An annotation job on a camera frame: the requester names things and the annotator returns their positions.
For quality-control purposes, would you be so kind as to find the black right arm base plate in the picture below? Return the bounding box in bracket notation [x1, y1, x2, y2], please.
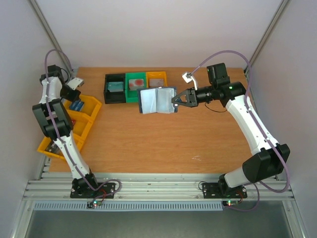
[202, 182, 248, 199]

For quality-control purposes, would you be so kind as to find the dark card stack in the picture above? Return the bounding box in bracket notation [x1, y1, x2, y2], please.
[45, 141, 60, 154]

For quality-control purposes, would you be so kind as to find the grey slotted cable duct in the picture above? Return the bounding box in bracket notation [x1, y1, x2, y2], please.
[33, 201, 223, 212]

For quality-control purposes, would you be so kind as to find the teal card stack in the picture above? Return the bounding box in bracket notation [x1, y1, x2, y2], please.
[107, 81, 124, 93]

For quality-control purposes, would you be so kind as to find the red white card stack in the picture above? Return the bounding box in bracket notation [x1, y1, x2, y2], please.
[128, 78, 145, 91]

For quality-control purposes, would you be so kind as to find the blue zip card holder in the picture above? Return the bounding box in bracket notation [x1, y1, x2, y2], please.
[137, 87, 178, 114]

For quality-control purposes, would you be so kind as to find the black bin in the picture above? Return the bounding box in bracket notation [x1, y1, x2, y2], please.
[104, 73, 126, 104]

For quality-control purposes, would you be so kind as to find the yellow bin at table back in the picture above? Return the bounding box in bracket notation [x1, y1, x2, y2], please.
[146, 71, 167, 88]

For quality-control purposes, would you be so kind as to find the small circuit board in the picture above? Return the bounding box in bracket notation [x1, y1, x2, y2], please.
[87, 201, 103, 209]
[222, 200, 240, 207]

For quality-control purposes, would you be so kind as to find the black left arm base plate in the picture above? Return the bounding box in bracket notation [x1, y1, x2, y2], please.
[70, 182, 116, 199]

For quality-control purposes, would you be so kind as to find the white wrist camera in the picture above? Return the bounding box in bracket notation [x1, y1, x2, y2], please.
[67, 77, 84, 90]
[182, 72, 198, 91]

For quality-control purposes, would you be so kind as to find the yellow bin with red cards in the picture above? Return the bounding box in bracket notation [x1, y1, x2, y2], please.
[67, 110, 94, 141]

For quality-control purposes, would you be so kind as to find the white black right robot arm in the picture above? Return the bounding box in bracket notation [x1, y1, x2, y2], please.
[171, 63, 290, 197]

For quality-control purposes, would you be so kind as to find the right small circuit board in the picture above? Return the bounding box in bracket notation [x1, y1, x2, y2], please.
[222, 200, 240, 207]

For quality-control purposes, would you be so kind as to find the grey white card stack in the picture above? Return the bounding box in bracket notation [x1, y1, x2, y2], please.
[149, 78, 164, 88]

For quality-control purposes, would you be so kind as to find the left small circuit board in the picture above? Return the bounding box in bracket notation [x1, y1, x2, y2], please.
[87, 201, 103, 209]

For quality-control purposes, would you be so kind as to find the aluminium rail base frame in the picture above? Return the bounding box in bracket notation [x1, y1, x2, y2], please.
[22, 158, 295, 202]

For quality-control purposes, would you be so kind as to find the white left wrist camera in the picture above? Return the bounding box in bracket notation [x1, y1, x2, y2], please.
[67, 77, 84, 90]

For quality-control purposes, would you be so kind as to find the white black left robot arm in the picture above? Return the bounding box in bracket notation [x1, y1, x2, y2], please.
[32, 65, 100, 197]

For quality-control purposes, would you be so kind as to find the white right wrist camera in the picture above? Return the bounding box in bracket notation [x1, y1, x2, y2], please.
[182, 72, 198, 91]

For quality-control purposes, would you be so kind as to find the green bin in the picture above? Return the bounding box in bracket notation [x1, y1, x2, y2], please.
[125, 72, 147, 103]

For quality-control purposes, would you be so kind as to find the yellow bin with blue cards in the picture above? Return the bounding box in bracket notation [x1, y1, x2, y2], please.
[63, 94, 102, 121]

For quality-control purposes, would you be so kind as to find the blue card stack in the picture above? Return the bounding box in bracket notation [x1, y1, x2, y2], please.
[69, 100, 85, 112]

